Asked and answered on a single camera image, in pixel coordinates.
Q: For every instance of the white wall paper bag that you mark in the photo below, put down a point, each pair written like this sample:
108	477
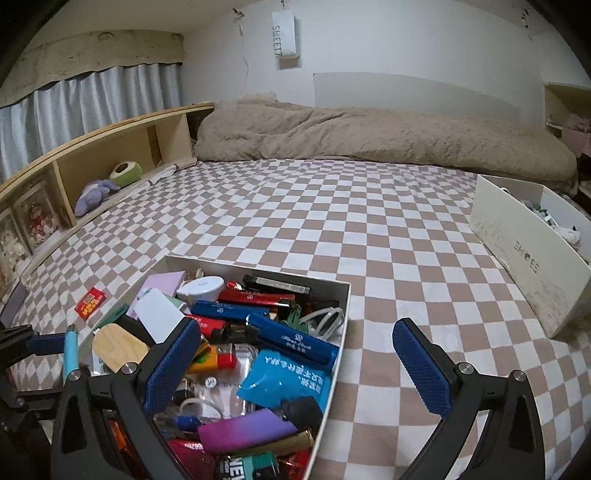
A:
284	29

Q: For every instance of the black ribbed cap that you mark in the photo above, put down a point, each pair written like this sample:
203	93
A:
304	413

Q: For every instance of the wooden oval lid box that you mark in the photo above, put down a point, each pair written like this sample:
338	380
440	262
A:
115	346

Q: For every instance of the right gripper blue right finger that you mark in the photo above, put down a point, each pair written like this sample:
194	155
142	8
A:
511	445

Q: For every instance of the blue lighter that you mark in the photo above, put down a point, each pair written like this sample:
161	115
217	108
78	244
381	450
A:
302	347

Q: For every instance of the white shoe box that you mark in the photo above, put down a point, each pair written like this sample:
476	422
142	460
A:
544	244

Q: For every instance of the checkered brown white bedsheet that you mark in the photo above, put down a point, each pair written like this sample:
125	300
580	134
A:
398	234

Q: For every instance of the beige fluffy duvet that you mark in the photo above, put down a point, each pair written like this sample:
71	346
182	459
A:
261	127

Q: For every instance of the red snack packet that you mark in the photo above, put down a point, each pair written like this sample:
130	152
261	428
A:
89	303

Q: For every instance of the purple gradient vape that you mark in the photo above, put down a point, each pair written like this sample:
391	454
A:
244	432

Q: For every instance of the purple plush toy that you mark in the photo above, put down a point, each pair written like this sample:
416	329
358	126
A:
92	195

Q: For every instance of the teal lighter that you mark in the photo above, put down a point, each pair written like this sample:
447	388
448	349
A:
70	352

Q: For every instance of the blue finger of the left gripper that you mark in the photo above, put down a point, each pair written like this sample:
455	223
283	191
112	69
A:
44	345

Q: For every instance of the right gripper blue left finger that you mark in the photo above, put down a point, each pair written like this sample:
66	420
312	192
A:
104	427

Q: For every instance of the blue plastic packet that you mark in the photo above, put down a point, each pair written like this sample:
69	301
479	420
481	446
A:
275	377

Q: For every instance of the pink notebook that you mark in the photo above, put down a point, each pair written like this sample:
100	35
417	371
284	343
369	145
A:
167	283

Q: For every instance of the gold lighter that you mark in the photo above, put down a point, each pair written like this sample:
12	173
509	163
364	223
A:
286	446

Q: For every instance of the green avocado plush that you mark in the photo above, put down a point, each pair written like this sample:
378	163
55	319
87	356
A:
125	174

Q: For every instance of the open closet with clothes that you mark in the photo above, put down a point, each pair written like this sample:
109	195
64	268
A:
567	115

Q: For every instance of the grey window curtain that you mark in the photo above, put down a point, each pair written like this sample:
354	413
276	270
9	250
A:
64	110

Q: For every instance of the wooden headboard shelf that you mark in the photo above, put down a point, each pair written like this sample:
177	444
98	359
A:
37	204

